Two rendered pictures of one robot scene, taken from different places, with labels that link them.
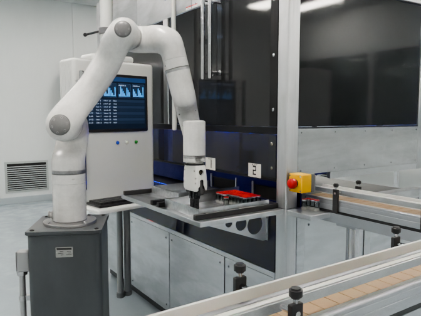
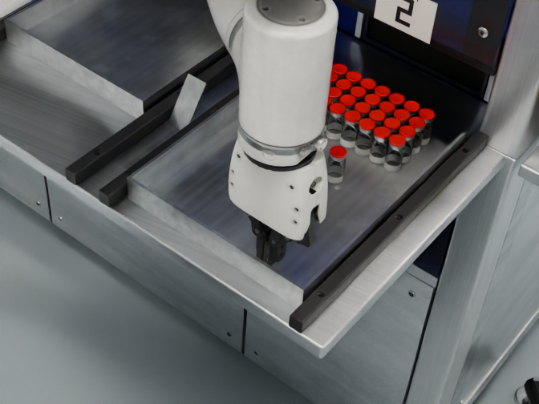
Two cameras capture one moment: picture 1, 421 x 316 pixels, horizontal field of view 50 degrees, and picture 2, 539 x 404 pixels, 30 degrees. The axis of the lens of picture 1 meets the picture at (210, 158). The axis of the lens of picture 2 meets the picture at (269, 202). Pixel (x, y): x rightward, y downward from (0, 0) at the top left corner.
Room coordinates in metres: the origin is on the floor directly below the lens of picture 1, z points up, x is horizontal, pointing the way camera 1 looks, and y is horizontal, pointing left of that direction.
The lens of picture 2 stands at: (0.98, 0.33, 1.74)
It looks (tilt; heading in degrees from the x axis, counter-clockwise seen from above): 45 degrees down; 339
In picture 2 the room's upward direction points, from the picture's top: 5 degrees clockwise
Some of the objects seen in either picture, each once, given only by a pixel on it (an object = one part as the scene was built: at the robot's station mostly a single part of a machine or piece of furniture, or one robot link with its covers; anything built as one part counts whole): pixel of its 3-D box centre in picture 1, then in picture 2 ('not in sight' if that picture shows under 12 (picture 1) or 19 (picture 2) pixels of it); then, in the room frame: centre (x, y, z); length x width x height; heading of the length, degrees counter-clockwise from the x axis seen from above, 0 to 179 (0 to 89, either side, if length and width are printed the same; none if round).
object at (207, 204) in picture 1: (216, 203); (301, 164); (1.81, -0.02, 0.90); 0.34 x 0.26 x 0.04; 124
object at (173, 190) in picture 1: (195, 189); (158, 14); (2.15, 0.07, 0.90); 0.34 x 0.26 x 0.04; 124
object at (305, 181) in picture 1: (301, 182); not in sight; (1.73, -0.36, 1.00); 0.08 x 0.07 x 0.07; 124
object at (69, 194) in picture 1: (69, 197); not in sight; (1.63, 0.52, 0.95); 0.19 x 0.19 x 0.18
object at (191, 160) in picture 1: (194, 159); (282, 131); (1.66, 0.06, 1.09); 0.09 x 0.08 x 0.03; 34
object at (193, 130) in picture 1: (194, 137); (285, 61); (1.67, 0.06, 1.17); 0.09 x 0.08 x 0.13; 4
